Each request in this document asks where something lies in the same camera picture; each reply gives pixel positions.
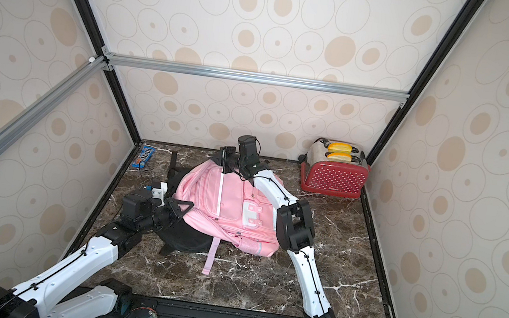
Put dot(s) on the pink backpack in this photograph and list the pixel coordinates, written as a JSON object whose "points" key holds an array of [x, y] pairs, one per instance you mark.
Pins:
{"points": [[229, 209]]}

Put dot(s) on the horizontal aluminium rail back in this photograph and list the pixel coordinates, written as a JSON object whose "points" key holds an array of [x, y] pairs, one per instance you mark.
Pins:
{"points": [[117, 59]]}

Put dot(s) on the yellow toast slice front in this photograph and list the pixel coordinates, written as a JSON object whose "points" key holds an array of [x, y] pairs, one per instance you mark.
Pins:
{"points": [[339, 157]]}

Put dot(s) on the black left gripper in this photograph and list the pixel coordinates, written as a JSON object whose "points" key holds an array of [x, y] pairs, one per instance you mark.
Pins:
{"points": [[175, 213]]}

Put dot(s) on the aluminium rail left wall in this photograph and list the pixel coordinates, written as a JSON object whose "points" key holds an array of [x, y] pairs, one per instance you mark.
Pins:
{"points": [[21, 124]]}

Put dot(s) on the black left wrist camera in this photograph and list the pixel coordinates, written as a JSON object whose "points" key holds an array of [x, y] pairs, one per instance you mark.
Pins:
{"points": [[139, 207]]}

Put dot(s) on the black backpack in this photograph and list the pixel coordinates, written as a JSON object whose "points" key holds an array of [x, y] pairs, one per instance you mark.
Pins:
{"points": [[181, 237]]}

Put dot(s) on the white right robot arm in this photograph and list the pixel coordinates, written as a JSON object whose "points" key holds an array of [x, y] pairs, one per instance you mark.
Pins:
{"points": [[294, 226]]}

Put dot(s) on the blue candy packet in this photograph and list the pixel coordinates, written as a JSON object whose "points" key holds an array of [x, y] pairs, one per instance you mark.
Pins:
{"points": [[144, 155]]}

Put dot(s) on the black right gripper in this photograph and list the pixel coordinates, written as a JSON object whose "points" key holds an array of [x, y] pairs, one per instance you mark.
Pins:
{"points": [[227, 159]]}

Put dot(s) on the red polka dot toaster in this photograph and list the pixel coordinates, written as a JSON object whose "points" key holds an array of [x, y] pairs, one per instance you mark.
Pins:
{"points": [[319, 175]]}

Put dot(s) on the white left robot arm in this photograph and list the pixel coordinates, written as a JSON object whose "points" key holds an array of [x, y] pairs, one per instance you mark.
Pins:
{"points": [[47, 294]]}

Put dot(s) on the yellow toast slice rear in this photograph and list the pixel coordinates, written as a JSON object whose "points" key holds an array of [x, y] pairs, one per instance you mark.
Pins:
{"points": [[340, 148]]}

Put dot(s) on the yellow toast slice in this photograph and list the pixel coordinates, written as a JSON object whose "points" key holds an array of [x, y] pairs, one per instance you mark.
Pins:
{"points": [[339, 157], [340, 148]]}

